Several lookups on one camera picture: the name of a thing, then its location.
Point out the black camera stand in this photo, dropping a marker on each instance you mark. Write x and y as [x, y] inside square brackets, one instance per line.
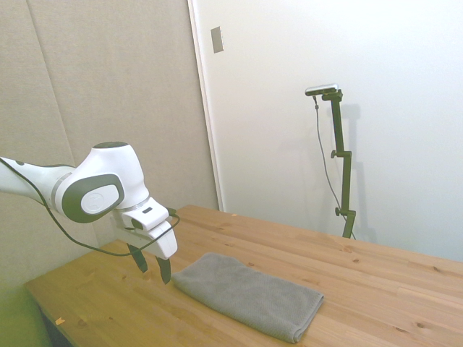
[343, 162]

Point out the white door frame strip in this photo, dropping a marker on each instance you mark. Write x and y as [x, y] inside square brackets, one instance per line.
[204, 105]

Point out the silver exterior camera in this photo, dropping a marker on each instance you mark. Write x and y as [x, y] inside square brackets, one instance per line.
[322, 89]

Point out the grey wall switch plate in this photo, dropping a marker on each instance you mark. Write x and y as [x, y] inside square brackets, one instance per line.
[217, 39]

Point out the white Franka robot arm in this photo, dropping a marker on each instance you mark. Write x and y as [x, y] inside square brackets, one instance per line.
[105, 173]

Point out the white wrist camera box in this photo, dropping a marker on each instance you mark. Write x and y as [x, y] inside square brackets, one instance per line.
[144, 217]

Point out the grey terry towel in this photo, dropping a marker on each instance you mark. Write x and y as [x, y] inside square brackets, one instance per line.
[249, 296]

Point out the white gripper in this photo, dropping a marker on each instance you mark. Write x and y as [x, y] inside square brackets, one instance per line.
[159, 240]

